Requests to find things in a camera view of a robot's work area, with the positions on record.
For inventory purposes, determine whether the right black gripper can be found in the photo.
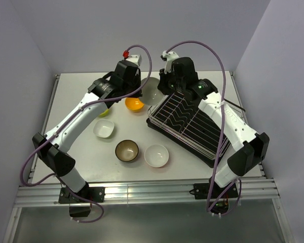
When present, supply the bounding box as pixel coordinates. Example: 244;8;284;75
158;66;185;96

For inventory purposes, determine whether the white ribbed bowl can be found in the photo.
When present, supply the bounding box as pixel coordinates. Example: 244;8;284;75
139;77;164;106

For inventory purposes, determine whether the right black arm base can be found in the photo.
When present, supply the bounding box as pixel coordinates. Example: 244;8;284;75
189;182;238;214

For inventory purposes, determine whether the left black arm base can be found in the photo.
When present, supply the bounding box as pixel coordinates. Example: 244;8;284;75
58;186;105;223

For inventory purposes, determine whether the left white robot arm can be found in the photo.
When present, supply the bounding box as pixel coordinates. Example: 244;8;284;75
32;55;141;202

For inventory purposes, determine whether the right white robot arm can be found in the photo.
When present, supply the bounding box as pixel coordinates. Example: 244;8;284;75
158;52;270;197

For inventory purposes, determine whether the orange round bowl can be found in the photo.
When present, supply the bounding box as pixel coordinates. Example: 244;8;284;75
125;98;144;112

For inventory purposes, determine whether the green round bowl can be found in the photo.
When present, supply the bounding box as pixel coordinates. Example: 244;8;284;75
98;109;109;117

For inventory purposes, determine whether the white square bowl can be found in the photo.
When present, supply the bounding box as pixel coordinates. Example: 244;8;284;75
93;119;115;138

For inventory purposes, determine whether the brown patterned bowl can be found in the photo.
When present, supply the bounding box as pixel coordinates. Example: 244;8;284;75
115;140;139;163

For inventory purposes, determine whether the white bowl orange outside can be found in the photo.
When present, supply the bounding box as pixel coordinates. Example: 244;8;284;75
144;144;169;168

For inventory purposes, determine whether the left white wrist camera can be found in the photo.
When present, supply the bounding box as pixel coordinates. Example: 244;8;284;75
126;54;142;67

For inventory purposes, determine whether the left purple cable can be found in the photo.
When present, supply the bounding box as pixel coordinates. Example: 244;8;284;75
19;44;153;223

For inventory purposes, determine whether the metal wire dish rack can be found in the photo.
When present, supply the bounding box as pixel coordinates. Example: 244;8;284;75
146;91;246;160

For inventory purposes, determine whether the aluminium frame rail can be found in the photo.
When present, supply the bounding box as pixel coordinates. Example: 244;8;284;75
14;177;280;208

